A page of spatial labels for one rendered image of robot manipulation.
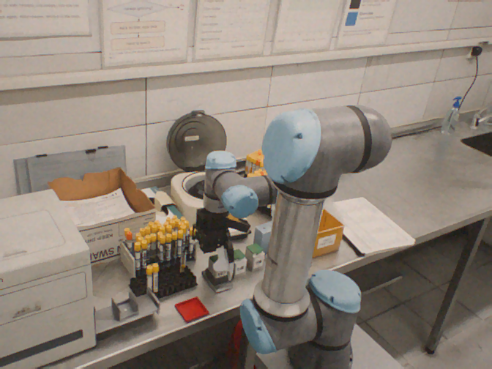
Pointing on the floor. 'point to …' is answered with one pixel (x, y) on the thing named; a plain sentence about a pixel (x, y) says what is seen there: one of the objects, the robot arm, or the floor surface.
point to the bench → (210, 323)
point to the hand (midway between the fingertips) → (218, 264)
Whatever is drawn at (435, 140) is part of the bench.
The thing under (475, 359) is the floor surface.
